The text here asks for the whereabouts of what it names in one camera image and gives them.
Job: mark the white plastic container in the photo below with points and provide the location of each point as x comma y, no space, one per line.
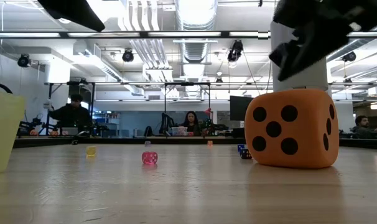
179,131

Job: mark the white cylinder table lamp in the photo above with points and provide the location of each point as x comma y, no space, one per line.
313,77

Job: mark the small pink translucent die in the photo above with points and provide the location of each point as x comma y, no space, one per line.
149,158

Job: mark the orange foam die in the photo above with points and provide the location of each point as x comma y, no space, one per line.
306,140

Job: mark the small orange die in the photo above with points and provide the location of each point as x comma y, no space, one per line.
210,143

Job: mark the black computer monitor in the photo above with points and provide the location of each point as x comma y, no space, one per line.
238,107

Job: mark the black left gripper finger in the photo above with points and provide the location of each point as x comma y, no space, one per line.
73,12

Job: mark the black background rig frame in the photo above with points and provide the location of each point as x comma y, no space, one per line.
165,102
49,93

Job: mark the black metal table frame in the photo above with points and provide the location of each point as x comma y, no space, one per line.
114,140

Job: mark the small blue die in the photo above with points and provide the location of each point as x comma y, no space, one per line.
240,147

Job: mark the black ceiling spotlight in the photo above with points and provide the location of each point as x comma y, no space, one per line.
127,56
349,56
24,61
236,48

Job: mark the black background robot arm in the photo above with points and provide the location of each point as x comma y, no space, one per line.
165,119
30,126

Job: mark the small dark brown die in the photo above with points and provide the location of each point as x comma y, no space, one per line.
75,142

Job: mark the yellow translucent plastic bin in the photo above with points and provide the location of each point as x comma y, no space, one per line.
5,133

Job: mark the small yellow translucent die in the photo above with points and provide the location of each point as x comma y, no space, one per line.
91,151

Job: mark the person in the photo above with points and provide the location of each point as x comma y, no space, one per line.
361,124
191,119
71,115

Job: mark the small purple die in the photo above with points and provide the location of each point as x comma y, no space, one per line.
147,143

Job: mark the small black die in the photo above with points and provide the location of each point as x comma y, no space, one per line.
245,154

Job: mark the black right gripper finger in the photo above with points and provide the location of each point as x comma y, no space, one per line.
286,51
322,43

